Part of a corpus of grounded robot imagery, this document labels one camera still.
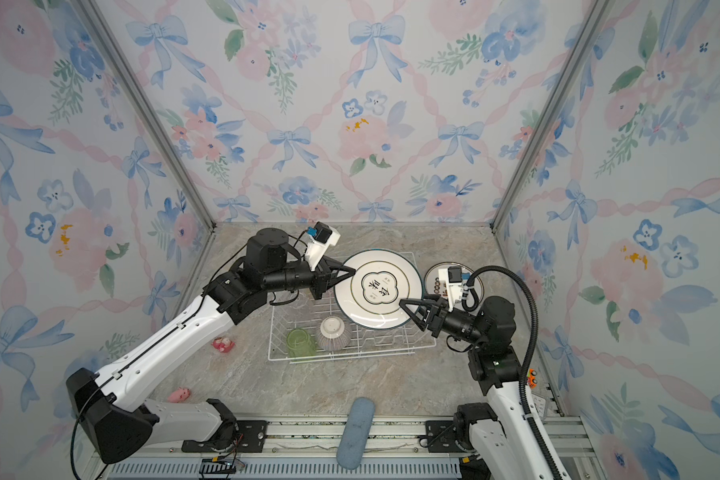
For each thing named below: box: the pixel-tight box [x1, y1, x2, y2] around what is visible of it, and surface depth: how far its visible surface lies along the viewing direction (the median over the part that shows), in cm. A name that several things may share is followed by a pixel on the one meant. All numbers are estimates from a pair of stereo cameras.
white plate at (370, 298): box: [334, 248, 424, 330], surface depth 67 cm
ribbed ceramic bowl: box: [317, 316, 352, 352], surface depth 87 cm
